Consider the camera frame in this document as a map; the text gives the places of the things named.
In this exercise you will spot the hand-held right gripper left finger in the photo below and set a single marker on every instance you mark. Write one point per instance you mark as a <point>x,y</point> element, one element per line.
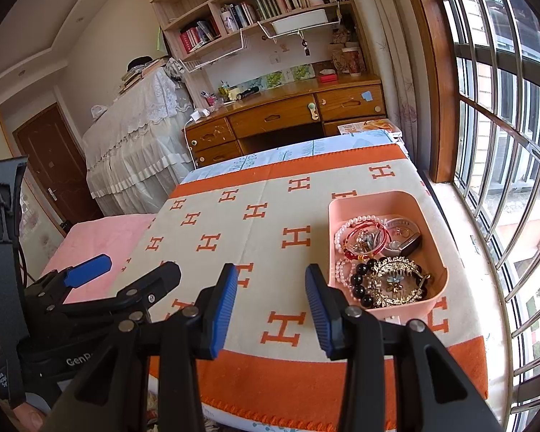
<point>222,310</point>

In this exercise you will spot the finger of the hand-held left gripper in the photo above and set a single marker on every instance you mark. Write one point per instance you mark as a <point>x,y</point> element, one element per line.
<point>157,281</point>
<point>87,271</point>

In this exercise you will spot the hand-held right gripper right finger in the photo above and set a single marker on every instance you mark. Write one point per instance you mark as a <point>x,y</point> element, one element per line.
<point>318,312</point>

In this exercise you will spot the gold rhinestone hair clip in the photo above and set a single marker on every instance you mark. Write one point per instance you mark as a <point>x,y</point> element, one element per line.
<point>400,264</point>

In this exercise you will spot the pink plastic tray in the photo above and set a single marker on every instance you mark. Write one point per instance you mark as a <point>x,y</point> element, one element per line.
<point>387,202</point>

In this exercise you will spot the person's left hand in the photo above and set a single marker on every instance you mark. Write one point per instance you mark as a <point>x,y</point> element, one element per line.
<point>29,420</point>

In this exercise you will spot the pink blanket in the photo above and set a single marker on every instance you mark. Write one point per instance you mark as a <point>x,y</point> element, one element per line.
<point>103,238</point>

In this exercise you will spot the orange beige printed blanket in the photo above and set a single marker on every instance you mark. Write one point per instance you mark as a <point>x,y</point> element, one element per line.
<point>261,288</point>

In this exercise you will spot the brown wooden door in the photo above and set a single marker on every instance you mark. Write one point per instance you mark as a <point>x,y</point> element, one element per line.
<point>49,166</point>

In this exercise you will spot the pink wrist watch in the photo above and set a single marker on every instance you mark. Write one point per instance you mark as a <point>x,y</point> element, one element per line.
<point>400,227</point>

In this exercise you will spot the white lace covered piano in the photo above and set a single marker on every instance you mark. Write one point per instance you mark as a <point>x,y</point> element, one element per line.
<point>135,153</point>

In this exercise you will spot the white charger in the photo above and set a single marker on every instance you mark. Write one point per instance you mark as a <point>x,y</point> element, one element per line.
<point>199,115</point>

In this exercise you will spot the colourful magazine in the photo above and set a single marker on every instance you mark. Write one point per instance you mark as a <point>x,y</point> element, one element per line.
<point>373,126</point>

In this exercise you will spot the stack of books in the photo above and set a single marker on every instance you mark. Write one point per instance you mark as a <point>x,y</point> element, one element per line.
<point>135,78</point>

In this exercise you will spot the wooden desk with drawers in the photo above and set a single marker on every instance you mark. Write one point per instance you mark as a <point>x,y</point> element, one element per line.
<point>270,117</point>

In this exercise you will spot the black flashlight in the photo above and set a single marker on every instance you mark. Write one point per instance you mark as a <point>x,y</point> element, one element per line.
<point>247,93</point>

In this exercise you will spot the black hat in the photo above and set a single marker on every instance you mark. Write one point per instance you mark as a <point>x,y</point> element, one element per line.
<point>139,63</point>

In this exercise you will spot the green picture cards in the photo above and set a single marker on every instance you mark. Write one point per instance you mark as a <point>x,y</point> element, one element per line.
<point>274,78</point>

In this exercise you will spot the small red box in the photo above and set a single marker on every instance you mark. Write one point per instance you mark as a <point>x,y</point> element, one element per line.
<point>328,78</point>

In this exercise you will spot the row of red books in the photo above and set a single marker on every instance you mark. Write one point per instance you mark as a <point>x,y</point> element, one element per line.
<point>193,36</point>

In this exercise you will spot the floral white curtain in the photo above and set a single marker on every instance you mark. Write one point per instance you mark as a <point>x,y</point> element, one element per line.
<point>396,76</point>

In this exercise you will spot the floral patterned jar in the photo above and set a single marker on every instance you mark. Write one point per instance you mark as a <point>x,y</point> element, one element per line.
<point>348,60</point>

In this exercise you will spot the metal window grille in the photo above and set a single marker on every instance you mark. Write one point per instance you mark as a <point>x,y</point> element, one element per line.
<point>508,144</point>

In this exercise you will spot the white oblong tray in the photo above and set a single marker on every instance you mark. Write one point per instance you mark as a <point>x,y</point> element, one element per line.
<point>297,21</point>

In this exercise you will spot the row of upright books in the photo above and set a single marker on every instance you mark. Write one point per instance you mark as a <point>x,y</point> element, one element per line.
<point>270,6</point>

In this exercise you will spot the wooden window frame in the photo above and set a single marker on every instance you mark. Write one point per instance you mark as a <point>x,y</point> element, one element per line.
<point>436,99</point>

